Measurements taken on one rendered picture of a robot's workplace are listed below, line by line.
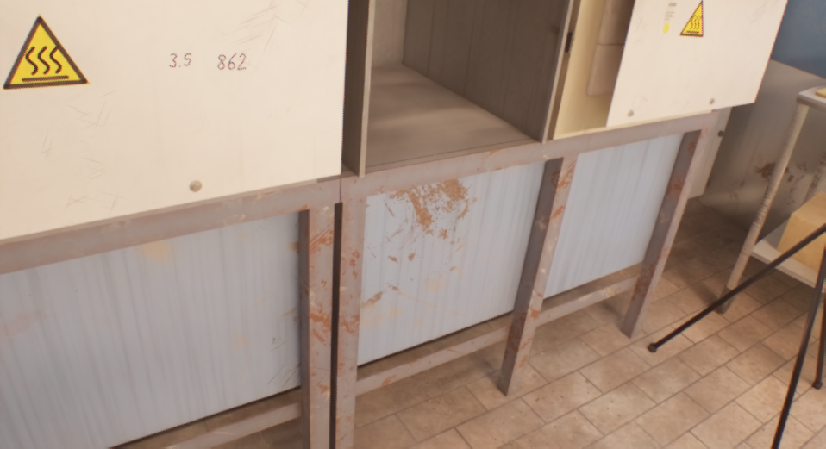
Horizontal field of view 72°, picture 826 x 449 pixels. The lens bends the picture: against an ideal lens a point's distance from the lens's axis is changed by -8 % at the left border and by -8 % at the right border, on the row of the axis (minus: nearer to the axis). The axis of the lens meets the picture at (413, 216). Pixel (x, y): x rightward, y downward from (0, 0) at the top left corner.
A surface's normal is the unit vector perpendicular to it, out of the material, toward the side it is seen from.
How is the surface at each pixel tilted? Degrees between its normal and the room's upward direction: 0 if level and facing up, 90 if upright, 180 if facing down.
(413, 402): 0
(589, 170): 90
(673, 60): 90
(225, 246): 90
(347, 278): 90
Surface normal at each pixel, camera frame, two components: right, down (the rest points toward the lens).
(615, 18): 0.53, 0.47
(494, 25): -0.84, 0.20
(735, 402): 0.09, -0.86
